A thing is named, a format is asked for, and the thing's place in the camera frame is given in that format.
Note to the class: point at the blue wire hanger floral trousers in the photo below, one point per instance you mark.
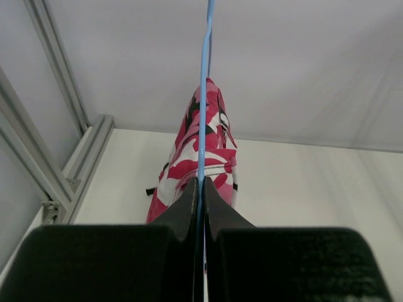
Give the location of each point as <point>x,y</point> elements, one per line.
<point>206,55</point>

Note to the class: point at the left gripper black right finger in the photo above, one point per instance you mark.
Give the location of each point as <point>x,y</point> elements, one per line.
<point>250,263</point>

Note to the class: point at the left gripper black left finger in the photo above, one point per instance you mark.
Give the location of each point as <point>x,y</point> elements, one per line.
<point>152,262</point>

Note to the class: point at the aluminium frame left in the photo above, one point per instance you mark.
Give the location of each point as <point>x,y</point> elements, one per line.
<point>49,149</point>

